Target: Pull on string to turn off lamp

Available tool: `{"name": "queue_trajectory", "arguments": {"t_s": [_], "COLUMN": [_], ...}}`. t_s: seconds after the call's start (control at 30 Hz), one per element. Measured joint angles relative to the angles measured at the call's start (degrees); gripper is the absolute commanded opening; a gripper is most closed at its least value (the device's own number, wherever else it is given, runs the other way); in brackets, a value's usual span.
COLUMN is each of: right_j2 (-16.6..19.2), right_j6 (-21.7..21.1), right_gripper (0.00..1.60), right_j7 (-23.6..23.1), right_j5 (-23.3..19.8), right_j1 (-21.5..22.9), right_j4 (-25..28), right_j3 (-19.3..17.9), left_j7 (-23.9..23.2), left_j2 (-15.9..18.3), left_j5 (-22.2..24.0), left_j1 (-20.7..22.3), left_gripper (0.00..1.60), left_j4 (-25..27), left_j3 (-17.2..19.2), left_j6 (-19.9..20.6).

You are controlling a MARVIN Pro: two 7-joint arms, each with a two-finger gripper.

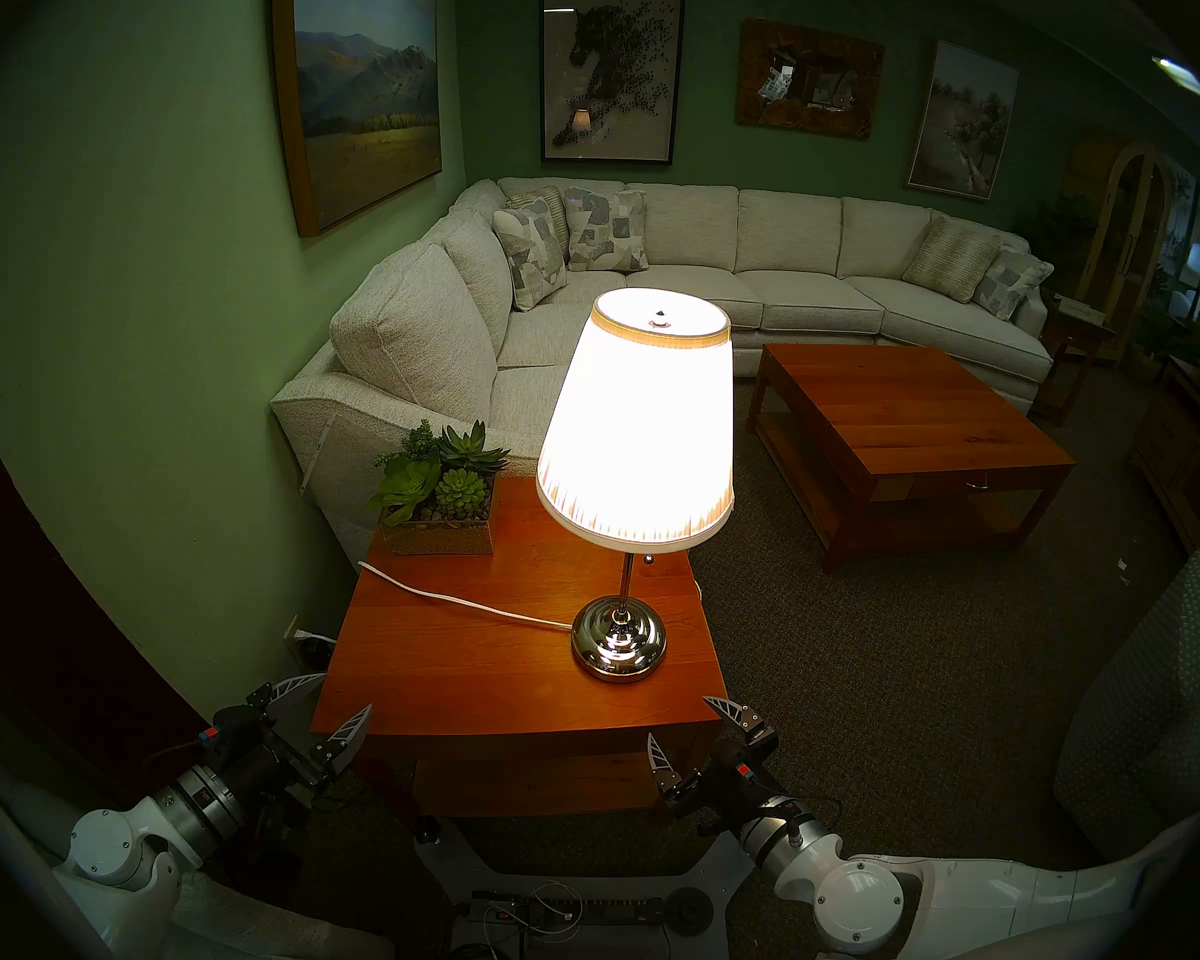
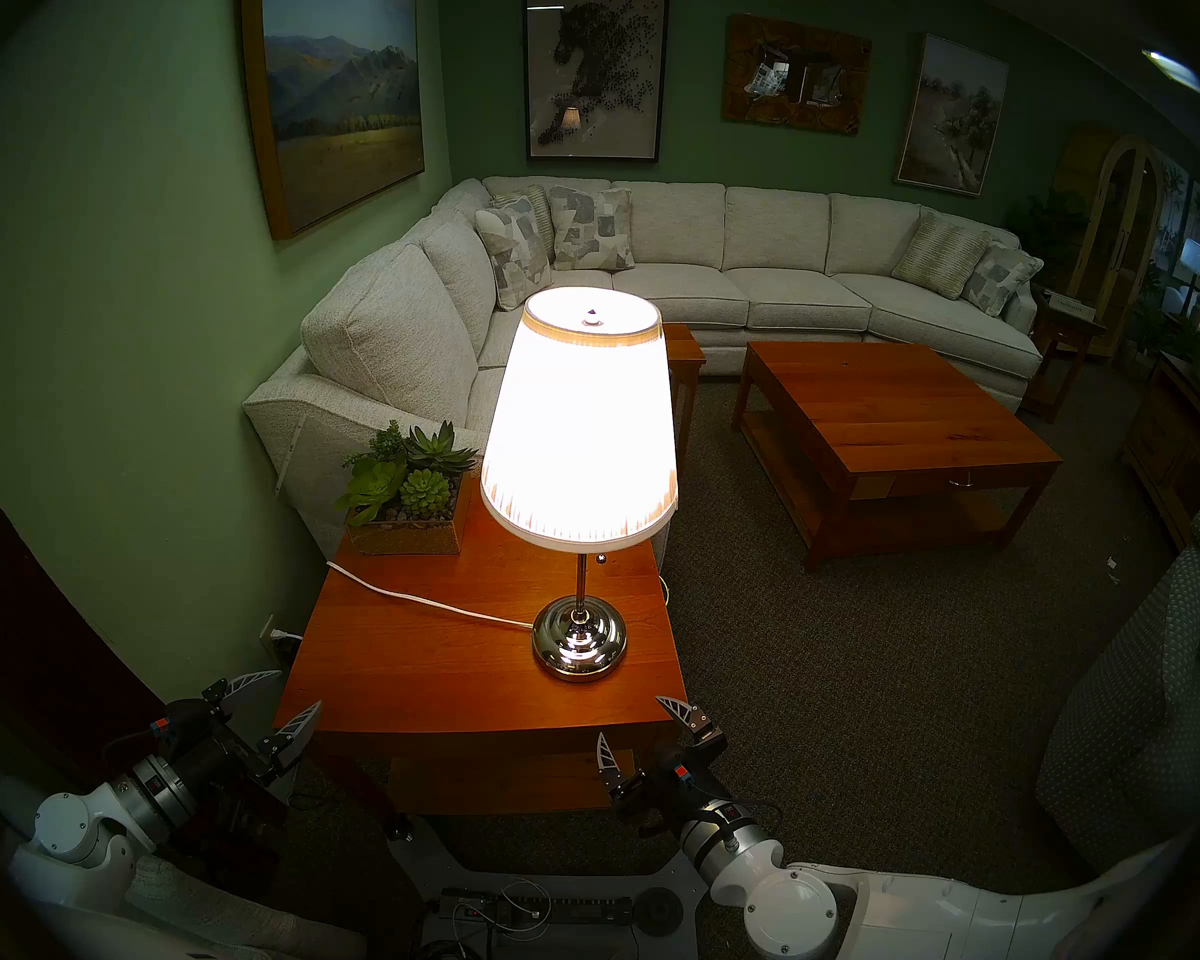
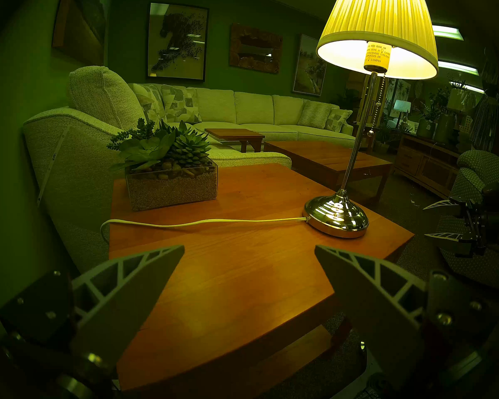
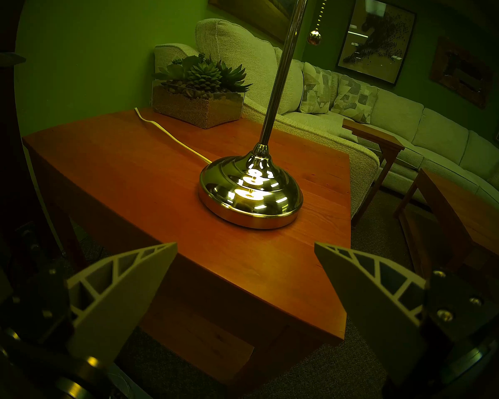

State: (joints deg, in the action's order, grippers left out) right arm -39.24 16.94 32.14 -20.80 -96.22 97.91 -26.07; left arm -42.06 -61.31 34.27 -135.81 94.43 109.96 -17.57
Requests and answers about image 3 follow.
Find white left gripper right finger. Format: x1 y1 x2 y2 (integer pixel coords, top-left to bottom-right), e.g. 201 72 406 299
314 244 429 388

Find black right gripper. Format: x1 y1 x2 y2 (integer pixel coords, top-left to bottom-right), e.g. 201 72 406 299
423 182 499 258

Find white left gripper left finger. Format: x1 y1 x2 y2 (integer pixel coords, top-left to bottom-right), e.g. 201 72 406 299
69 244 186 367

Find metal bead pull chain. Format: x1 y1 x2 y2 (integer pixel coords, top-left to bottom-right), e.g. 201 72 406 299
368 75 388 137

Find chrome table lamp pleated shade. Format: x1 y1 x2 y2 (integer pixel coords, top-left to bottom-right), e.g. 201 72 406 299
303 0 439 239

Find background lamp white shade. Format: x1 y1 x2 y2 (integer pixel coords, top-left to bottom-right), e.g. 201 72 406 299
393 99 412 128

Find wooden console cabinet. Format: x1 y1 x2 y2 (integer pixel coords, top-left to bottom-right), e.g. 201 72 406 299
395 133 462 199

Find green dotted armchair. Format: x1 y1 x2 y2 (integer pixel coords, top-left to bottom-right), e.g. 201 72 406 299
435 150 499 291

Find pale ceramic vase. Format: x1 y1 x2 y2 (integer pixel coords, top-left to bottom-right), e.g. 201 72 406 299
435 113 456 144

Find potted plant on console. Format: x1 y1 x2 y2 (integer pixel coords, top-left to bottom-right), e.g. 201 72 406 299
416 86 450 139

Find succulent plants in glass planter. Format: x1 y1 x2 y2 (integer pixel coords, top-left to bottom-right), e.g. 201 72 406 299
107 118 219 212

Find wooden side table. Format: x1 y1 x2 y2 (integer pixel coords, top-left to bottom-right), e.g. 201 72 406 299
108 163 415 394

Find beige sectional sofa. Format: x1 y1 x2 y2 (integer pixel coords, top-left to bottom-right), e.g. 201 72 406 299
23 66 356 274

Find large wooden coffee table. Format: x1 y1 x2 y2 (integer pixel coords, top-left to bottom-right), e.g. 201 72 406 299
264 140 393 203

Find fluorescent ceiling light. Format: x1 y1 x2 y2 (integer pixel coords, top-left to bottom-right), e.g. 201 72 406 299
437 60 479 76
449 81 485 94
432 25 464 41

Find patterned grey throw pillow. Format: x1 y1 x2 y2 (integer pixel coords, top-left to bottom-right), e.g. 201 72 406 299
324 108 353 133
129 83 167 126
161 85 203 124

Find dark potted floor plant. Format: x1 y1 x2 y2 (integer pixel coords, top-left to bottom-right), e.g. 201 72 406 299
335 89 362 112

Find arched wooden cabinet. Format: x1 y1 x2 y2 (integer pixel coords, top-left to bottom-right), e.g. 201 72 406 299
346 72 389 126

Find striped beige throw pillow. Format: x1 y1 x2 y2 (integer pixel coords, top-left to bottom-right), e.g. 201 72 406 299
297 100 333 129

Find small wooden end table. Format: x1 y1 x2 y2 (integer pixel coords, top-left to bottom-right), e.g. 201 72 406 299
204 128 265 153

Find framed tree landscape painting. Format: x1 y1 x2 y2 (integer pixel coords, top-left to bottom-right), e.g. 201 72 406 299
292 34 328 96

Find rustic wood framed mirror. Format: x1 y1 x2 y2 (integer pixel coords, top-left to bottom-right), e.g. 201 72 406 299
229 23 283 74

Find framed dotted horse artwork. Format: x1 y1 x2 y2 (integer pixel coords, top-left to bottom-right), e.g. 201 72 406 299
147 2 210 82

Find framed mountain landscape painting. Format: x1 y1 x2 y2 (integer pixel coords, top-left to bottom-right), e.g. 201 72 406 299
52 0 113 66

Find white lamp power cord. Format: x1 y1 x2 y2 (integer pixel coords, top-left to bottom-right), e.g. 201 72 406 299
100 217 308 243

